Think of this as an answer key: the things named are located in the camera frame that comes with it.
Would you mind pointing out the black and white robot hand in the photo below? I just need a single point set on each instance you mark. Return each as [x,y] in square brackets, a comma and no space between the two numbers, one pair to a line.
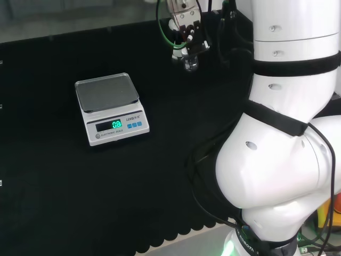
[189,29]

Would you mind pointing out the small clear glass beaker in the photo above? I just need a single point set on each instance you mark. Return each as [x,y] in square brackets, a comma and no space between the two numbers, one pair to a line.
[191,63]

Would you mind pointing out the white electronic balance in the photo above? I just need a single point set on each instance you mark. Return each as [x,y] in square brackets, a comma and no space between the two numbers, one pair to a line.
[112,112]

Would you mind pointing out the black bench cloth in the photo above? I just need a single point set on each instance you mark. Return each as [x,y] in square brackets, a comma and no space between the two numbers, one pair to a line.
[93,165]

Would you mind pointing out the yellow stop button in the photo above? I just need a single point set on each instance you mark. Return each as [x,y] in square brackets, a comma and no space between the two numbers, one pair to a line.
[336,205]

